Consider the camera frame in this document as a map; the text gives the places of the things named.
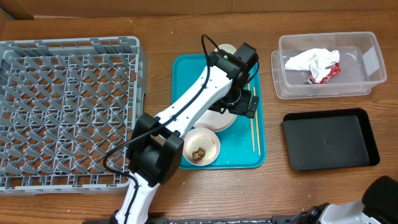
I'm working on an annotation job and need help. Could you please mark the clear plastic waste bin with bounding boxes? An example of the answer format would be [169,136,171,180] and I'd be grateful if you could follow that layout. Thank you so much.
[271,32,387,100]

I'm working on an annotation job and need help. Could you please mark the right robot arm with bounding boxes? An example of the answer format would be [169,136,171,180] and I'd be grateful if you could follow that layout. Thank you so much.
[290,175,397,224]

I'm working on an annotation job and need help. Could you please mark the white napkin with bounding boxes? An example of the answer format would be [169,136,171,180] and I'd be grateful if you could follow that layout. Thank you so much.
[284,49,340,82]

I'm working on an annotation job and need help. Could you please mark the red snack wrapper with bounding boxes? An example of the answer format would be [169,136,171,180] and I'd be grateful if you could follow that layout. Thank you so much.
[307,63,341,84]

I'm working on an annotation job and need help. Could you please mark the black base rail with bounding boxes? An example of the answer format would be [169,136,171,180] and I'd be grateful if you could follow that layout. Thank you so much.
[82,214,299,224]

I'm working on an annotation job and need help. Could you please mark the brown food scrap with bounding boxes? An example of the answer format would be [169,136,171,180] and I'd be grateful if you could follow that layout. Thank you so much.
[192,147,206,161]

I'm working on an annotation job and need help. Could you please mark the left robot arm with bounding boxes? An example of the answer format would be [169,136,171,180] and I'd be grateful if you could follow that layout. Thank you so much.
[109,46,259,223]

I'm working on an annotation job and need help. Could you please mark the scattered rice grains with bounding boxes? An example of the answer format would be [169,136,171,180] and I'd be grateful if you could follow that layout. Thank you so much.
[192,135,216,160]

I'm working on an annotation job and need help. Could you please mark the black rectangular tray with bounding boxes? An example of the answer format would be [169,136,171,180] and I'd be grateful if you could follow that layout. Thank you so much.
[282,108,381,172]

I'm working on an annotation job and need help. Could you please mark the large pink plate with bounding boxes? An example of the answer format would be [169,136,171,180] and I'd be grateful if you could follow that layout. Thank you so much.
[193,110,237,133]

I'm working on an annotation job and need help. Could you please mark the white paper cup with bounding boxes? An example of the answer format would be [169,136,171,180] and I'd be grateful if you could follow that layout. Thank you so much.
[214,44,237,54]

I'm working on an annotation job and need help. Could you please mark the grey plastic dish rack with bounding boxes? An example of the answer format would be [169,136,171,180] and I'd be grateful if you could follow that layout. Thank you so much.
[1,36,147,196]

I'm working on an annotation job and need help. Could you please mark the right wooden chopstick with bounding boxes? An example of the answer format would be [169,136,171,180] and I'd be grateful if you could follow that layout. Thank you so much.
[253,87,261,156]

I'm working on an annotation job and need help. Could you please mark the small pink bowl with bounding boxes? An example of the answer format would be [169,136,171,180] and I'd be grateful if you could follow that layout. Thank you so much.
[182,128,221,166]

